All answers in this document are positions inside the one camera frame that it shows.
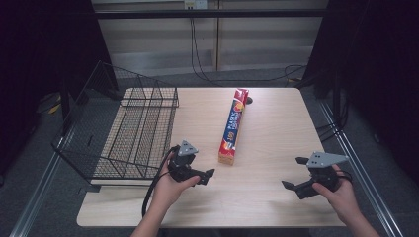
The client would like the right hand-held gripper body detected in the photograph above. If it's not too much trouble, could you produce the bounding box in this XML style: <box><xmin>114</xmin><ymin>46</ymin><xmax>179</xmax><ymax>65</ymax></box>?
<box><xmin>305</xmin><ymin>150</ymin><xmax>350</xmax><ymax>193</ymax></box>

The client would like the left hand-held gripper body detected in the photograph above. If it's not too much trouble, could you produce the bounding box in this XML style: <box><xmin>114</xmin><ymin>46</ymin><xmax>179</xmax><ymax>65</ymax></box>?
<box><xmin>167</xmin><ymin>140</ymin><xmax>201</xmax><ymax>183</ymax></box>

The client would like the person's right hand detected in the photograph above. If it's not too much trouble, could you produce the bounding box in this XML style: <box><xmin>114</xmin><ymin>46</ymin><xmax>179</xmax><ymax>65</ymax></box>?
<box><xmin>311</xmin><ymin>163</ymin><xmax>363</xmax><ymax>227</ymax></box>

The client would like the person's left hand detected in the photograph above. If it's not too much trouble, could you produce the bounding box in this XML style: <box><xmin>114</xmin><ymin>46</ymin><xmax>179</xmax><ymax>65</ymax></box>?
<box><xmin>151</xmin><ymin>153</ymin><xmax>202</xmax><ymax>215</ymax></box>

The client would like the long red blue wrap box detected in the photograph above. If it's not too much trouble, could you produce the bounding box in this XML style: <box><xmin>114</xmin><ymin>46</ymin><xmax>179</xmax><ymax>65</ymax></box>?
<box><xmin>217</xmin><ymin>87</ymin><xmax>250</xmax><ymax>166</ymax></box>

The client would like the black curtain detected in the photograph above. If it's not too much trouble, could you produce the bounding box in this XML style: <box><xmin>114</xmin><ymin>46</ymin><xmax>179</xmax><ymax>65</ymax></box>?
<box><xmin>0</xmin><ymin>0</ymin><xmax>120</xmax><ymax>176</ymax></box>
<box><xmin>300</xmin><ymin>0</ymin><xmax>419</xmax><ymax>186</ymax></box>

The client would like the yellow black floor object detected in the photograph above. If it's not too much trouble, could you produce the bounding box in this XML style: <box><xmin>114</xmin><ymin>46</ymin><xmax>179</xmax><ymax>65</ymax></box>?
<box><xmin>35</xmin><ymin>92</ymin><xmax>63</xmax><ymax>116</ymax></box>

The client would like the black horizontal bar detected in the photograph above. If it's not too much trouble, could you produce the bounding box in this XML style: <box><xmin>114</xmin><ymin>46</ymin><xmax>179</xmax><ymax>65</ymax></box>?
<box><xmin>94</xmin><ymin>8</ymin><xmax>327</xmax><ymax>20</ymax></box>

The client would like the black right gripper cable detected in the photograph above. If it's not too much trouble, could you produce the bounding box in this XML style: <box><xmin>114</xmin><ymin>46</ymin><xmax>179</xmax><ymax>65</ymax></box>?
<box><xmin>335</xmin><ymin>169</ymin><xmax>354</xmax><ymax>184</ymax></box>

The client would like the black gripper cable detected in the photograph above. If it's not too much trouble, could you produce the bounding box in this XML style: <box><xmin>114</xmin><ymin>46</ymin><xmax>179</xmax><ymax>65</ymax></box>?
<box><xmin>335</xmin><ymin>169</ymin><xmax>354</xmax><ymax>184</ymax></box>
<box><xmin>140</xmin><ymin>146</ymin><xmax>181</xmax><ymax>218</ymax></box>

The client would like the aluminium frame rail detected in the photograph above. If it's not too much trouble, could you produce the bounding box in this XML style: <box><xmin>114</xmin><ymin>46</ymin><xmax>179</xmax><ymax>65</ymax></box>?
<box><xmin>317</xmin><ymin>100</ymin><xmax>404</xmax><ymax>237</ymax></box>
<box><xmin>8</xmin><ymin>129</ymin><xmax>75</xmax><ymax>237</ymax></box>

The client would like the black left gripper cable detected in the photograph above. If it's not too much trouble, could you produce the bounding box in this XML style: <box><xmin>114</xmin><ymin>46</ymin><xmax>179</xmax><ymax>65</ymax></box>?
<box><xmin>140</xmin><ymin>146</ymin><xmax>181</xmax><ymax>218</ymax></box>

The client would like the black wire basket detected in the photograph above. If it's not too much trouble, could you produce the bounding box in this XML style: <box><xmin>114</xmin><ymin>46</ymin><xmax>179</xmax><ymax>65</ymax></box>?
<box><xmin>50</xmin><ymin>60</ymin><xmax>180</xmax><ymax>186</ymax></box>

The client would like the black floor cable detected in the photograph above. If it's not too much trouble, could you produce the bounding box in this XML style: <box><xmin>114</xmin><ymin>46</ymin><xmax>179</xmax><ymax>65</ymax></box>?
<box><xmin>189</xmin><ymin>17</ymin><xmax>308</xmax><ymax>87</ymax></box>

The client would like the white wall socket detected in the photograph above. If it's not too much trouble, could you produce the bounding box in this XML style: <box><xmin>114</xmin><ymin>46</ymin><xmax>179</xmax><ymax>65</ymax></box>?
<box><xmin>184</xmin><ymin>0</ymin><xmax>209</xmax><ymax>10</ymax></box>

